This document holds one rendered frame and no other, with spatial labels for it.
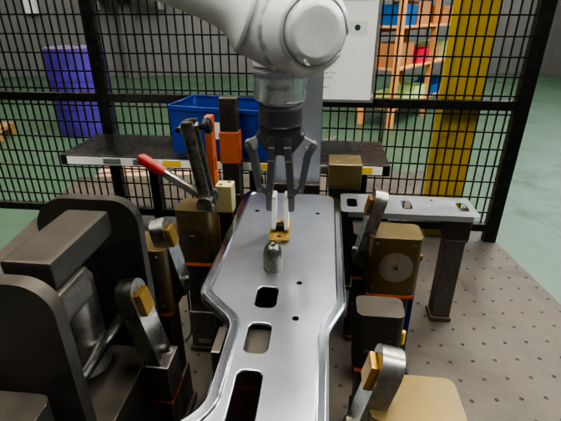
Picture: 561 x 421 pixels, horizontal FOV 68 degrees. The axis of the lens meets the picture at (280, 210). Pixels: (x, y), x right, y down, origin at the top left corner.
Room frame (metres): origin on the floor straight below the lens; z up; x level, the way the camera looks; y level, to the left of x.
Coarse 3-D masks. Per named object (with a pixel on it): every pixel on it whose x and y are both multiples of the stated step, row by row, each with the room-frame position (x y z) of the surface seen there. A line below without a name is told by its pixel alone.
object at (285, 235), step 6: (276, 222) 0.72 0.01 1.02; (282, 222) 0.72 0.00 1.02; (270, 228) 0.71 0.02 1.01; (276, 228) 0.70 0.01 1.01; (282, 228) 0.70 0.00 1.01; (288, 228) 0.71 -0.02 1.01; (270, 234) 0.69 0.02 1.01; (276, 234) 0.69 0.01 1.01; (282, 234) 0.69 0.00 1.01; (288, 234) 0.69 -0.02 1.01; (276, 240) 0.67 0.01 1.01; (282, 240) 0.67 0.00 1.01
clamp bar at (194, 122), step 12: (192, 120) 0.74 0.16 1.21; (204, 120) 0.72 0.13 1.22; (180, 132) 0.72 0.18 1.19; (192, 132) 0.71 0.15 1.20; (192, 144) 0.71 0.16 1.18; (192, 156) 0.71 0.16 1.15; (204, 156) 0.73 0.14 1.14; (192, 168) 0.71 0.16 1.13; (204, 168) 0.73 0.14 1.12; (204, 180) 0.71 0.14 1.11; (204, 192) 0.71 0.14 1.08; (216, 204) 0.73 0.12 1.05
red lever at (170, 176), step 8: (144, 160) 0.73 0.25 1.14; (152, 160) 0.73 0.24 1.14; (152, 168) 0.72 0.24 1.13; (160, 168) 0.73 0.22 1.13; (160, 176) 0.72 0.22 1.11; (168, 176) 0.72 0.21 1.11; (176, 176) 0.73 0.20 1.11; (176, 184) 0.72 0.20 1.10; (184, 184) 0.72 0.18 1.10; (192, 192) 0.72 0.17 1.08
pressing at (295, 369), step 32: (256, 192) 0.91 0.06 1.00; (256, 224) 0.74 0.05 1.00; (320, 224) 0.74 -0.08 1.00; (224, 256) 0.62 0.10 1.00; (256, 256) 0.62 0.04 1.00; (288, 256) 0.62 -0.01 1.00; (320, 256) 0.62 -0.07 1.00; (224, 288) 0.53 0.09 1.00; (256, 288) 0.53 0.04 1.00; (288, 288) 0.53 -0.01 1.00; (320, 288) 0.53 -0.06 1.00; (224, 320) 0.46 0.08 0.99; (256, 320) 0.45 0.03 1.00; (288, 320) 0.45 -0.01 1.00; (320, 320) 0.45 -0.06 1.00; (224, 352) 0.39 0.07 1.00; (288, 352) 0.39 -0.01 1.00; (320, 352) 0.40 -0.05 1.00; (224, 384) 0.34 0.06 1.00; (288, 384) 0.34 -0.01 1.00; (320, 384) 0.35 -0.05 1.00; (192, 416) 0.30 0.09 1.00; (224, 416) 0.30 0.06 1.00; (256, 416) 0.30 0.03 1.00; (288, 416) 0.30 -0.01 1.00; (320, 416) 0.30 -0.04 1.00
